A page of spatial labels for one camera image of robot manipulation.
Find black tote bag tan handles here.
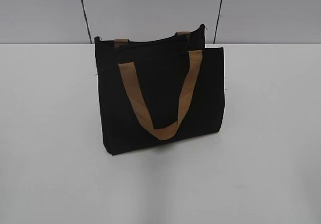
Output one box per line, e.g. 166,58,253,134
94,25,225,155

